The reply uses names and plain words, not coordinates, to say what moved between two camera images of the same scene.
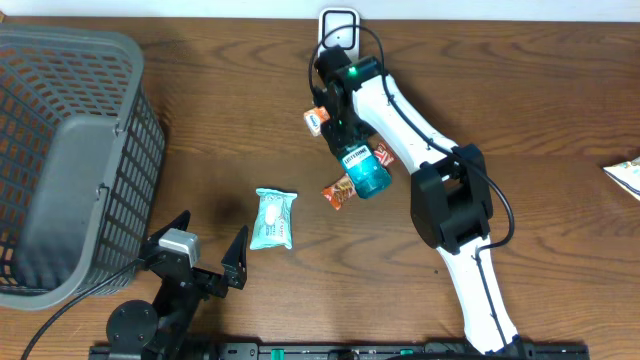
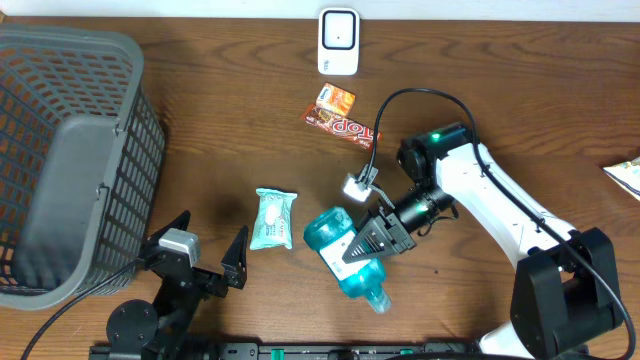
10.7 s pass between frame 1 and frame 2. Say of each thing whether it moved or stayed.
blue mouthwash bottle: moved
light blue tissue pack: stayed
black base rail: stayed
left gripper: stayed
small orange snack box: moved
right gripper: moved
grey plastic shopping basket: stayed
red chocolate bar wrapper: moved
